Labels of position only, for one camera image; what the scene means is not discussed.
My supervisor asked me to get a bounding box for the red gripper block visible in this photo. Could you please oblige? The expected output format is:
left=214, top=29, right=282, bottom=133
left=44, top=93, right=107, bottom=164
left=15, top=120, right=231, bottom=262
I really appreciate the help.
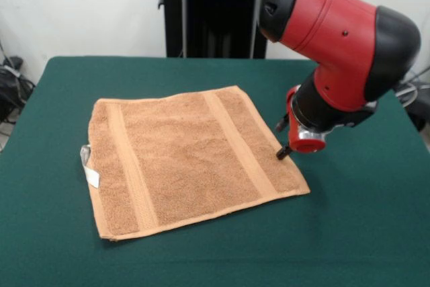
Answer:
left=275, top=84, right=327, bottom=161

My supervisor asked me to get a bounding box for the tan terry towel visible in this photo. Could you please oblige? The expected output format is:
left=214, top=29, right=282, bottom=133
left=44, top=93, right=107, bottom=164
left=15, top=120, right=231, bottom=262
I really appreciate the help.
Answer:
left=80, top=85, right=311, bottom=243

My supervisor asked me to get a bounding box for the dark green table cloth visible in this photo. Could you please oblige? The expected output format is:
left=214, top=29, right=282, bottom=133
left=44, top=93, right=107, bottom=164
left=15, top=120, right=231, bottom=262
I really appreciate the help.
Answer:
left=0, top=55, right=430, bottom=287

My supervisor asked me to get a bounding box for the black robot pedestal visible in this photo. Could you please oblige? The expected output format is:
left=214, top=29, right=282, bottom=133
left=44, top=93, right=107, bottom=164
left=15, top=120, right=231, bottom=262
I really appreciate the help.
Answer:
left=157, top=0, right=269, bottom=59

